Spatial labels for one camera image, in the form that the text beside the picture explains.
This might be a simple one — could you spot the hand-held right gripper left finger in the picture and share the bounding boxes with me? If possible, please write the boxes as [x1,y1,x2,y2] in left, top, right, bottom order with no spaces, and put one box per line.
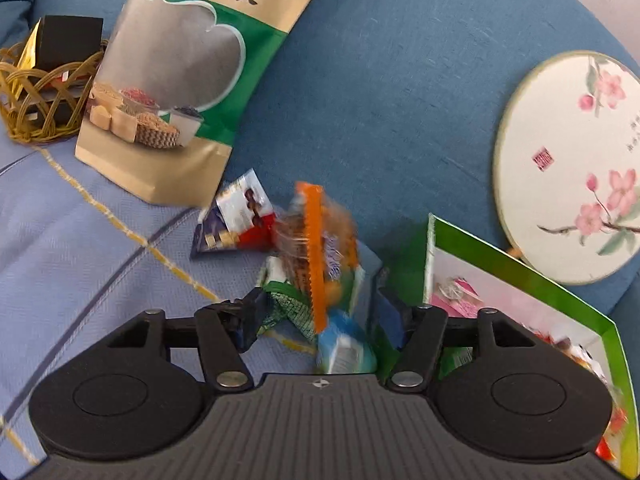
[107,287,275,394]

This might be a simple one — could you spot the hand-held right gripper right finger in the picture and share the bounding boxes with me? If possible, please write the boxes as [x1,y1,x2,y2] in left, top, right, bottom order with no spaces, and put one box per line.
[372,285,536,394]

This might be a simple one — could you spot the orange clear snack packet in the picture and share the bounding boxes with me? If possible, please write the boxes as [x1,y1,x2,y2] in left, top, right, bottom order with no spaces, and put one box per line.
[272,181,362,335]

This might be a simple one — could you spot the green cardboard box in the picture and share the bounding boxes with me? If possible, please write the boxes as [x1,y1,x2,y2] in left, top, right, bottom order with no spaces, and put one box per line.
[377,213,633,478]

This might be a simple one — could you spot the green patterned snack packet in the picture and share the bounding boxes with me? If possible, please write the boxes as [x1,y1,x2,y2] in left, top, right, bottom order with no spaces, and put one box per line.
[257,280,321,347]

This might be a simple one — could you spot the light blue snack packet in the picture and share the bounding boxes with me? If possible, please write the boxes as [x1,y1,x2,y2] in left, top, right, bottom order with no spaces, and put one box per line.
[315,310,379,376]

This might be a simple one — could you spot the pink snack packet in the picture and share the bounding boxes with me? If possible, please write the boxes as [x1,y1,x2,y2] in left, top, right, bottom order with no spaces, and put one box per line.
[433,276,485,319]

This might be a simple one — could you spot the blue white chocolate packet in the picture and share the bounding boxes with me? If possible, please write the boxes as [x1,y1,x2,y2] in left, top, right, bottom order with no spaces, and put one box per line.
[190,169,277,261]

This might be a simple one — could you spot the light blue striped blanket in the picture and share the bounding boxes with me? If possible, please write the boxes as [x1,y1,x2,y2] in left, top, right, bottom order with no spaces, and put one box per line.
[0,122,321,480]

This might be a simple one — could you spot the blue sofa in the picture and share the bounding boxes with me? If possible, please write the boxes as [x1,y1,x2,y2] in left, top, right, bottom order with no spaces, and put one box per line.
[0,0,640,321]

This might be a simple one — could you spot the round floral fan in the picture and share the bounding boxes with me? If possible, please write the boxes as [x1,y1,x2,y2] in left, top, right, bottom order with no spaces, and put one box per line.
[493,50,640,287]

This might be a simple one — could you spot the red snack packet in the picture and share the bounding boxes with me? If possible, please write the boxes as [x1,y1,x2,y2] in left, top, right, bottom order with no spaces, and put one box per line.
[595,402,629,463]

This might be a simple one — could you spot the gold green standing pouch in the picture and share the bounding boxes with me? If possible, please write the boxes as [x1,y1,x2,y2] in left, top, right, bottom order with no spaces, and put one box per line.
[75,0,340,207]

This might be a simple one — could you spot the woven wicker basket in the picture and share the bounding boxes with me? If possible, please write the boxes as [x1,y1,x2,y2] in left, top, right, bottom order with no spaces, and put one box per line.
[0,40,108,147]

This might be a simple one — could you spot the black box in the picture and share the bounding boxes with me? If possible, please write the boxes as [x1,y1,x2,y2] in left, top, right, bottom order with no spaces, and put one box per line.
[36,15,105,73]

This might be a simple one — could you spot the gold foil packet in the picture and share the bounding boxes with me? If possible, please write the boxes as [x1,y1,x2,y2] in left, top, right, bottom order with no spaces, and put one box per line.
[4,19,43,106]

